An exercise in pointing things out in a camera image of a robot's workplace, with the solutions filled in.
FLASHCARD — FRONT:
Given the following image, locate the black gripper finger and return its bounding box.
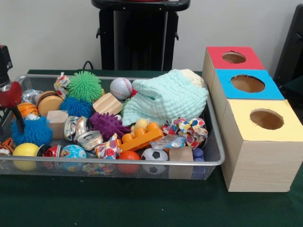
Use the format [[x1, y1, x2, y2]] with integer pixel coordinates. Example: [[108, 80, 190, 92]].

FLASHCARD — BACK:
[[10, 106, 26, 134]]

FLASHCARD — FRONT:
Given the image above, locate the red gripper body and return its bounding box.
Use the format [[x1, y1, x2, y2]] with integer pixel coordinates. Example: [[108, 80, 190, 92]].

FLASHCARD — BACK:
[[0, 81, 23, 108]]

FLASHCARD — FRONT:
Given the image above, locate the mint green muslin cloth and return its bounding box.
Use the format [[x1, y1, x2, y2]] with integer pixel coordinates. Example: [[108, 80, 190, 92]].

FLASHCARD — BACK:
[[122, 69, 210, 126]]

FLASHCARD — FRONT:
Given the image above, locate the cream muslin cloth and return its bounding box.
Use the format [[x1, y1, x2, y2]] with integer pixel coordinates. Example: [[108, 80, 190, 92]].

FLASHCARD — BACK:
[[182, 68, 205, 87]]

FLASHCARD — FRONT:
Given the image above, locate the wooden box with three holes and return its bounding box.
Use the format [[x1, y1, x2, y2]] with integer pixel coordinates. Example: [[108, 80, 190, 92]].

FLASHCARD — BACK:
[[201, 46, 298, 192]]

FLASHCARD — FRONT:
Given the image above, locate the small orange basketball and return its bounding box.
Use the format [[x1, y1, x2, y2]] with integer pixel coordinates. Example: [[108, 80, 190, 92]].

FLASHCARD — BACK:
[[17, 102, 39, 118]]

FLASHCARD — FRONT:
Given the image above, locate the blue spiky rubber ball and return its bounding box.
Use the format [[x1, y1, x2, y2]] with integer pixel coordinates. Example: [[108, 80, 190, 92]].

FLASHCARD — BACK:
[[59, 96, 93, 119], [11, 116, 54, 147]]

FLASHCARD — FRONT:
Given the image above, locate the orange striped tiger plush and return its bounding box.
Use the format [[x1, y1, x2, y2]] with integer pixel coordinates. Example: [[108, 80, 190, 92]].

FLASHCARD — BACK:
[[0, 138, 15, 156]]

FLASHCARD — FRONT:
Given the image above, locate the wooden burger toy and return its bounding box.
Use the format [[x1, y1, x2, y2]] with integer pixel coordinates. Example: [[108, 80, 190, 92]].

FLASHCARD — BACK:
[[36, 91, 64, 116]]

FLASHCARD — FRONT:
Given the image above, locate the green spiky rubber ball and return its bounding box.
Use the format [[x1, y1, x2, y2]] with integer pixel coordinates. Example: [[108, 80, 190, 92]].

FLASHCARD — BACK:
[[66, 70, 103, 103]]

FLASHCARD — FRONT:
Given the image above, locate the purple spiky ball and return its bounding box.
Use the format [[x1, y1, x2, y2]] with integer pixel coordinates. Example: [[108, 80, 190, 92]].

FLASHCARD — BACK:
[[89, 112, 132, 141]]

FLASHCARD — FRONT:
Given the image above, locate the white baseball with red stitching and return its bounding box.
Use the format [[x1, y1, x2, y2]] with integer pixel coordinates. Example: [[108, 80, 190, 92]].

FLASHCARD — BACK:
[[109, 77, 133, 100]]

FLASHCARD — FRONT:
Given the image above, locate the orange plastic building block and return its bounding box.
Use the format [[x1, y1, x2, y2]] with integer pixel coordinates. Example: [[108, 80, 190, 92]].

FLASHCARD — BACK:
[[119, 122, 164, 152]]

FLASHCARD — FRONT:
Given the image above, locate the dark green table cloth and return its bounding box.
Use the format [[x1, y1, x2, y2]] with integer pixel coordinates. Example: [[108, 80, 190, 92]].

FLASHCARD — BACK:
[[0, 69, 303, 227]]

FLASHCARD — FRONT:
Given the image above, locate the black upright panel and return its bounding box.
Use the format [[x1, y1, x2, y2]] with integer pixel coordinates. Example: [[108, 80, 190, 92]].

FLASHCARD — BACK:
[[273, 3, 303, 82]]

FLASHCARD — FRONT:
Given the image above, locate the silver wire mesh bin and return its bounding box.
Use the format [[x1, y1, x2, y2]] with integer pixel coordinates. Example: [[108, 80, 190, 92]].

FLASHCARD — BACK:
[[0, 73, 226, 181]]

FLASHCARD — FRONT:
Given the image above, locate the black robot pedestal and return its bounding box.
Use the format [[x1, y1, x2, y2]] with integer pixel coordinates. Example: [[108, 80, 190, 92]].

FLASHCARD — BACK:
[[91, 0, 191, 71]]

